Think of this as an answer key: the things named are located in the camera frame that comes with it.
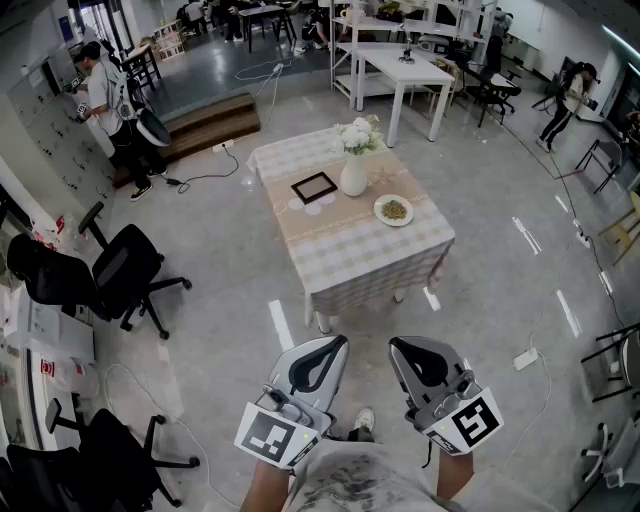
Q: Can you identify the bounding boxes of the person's dark trousers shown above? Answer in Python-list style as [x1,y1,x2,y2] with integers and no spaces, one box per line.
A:
[323,425,375,444]

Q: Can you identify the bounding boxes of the white round plate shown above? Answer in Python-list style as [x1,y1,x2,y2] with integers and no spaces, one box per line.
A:
[373,193,415,227]

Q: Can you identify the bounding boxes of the person's left forearm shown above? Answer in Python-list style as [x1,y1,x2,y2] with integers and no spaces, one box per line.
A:
[238,455,292,512]

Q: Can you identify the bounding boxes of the clear red-printed plastic bag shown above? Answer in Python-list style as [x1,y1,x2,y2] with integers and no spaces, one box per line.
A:
[42,355,100,399]

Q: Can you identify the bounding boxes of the black adapter with cable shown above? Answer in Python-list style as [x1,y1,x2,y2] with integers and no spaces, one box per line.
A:
[166,147,241,195]

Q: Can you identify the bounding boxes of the person's right forearm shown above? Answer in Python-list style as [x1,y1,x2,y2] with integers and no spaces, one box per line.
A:
[432,448,475,501]

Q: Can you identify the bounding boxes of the table with checked tablecloth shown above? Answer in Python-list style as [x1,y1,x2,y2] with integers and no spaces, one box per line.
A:
[247,127,456,335]

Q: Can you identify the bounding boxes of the dark wooden step platform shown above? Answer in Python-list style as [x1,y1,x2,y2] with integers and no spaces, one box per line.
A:
[112,92,262,189]

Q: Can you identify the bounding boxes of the silver desk lamp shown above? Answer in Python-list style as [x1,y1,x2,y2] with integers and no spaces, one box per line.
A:
[397,22,419,65]

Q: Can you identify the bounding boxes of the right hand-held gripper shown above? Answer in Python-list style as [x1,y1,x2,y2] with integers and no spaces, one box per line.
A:
[388,336,505,457]

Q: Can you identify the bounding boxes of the black swivel chair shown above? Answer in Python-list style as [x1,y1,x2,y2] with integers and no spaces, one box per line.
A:
[469,33,522,129]

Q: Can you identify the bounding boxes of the wood-top black-legged table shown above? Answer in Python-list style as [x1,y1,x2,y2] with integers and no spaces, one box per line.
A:
[119,43,163,91]

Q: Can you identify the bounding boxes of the white ceramic vase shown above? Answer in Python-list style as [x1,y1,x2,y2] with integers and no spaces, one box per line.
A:
[339,153,370,198]

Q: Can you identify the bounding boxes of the grey metal lockers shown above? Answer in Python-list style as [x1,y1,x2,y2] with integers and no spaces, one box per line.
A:
[7,49,119,211]

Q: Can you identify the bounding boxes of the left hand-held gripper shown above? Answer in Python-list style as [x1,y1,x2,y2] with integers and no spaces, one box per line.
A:
[233,334,350,470]

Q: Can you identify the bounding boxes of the black picture frame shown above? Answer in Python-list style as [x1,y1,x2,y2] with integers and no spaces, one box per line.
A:
[290,171,339,205]

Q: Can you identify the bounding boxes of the white metal shelving unit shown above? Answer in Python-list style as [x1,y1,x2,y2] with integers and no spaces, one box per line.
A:
[329,0,499,96]

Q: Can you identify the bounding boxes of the white cube shelf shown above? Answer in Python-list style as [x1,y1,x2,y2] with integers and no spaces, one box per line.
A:
[152,22,189,59]

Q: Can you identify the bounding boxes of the person's grey printed shirt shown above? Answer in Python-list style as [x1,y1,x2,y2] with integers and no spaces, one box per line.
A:
[284,437,561,512]

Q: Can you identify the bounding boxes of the white chair base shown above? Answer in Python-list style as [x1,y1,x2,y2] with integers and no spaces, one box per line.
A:
[579,414,640,491]

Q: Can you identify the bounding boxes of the white rectangular table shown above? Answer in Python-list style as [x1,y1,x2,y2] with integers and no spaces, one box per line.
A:
[355,48,455,149]

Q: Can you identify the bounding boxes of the grey chair with black frame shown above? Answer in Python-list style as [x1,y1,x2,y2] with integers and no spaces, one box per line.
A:
[574,138,626,195]

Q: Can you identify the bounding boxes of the beige embroidered table runner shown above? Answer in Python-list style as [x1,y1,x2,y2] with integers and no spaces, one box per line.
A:
[262,152,432,237]

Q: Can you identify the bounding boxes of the black office chair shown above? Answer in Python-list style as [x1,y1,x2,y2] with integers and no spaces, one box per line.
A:
[6,201,193,341]
[0,398,201,512]

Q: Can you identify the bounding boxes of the white artificial flowers bunch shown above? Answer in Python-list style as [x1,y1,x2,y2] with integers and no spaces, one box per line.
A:
[332,114,386,159]

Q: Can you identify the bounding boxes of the light wooden chair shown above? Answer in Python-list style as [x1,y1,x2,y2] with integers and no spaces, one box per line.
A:
[597,189,640,266]

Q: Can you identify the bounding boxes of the black table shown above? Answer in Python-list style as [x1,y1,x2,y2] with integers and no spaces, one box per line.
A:
[238,3,297,54]

